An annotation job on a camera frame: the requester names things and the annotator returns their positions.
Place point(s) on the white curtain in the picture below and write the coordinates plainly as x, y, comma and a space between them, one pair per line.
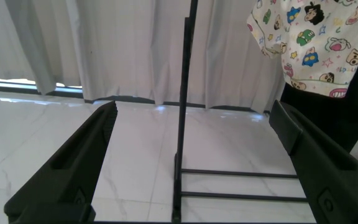
120, 46

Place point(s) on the black clothes rack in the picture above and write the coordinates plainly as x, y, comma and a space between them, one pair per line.
183, 93

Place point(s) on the cream printed garment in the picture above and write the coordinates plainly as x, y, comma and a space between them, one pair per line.
309, 46

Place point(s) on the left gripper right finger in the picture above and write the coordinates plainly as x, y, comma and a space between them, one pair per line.
325, 168

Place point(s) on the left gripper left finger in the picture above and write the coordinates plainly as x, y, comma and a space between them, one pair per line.
70, 174

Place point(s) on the black t-shirt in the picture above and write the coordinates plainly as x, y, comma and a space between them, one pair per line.
337, 115

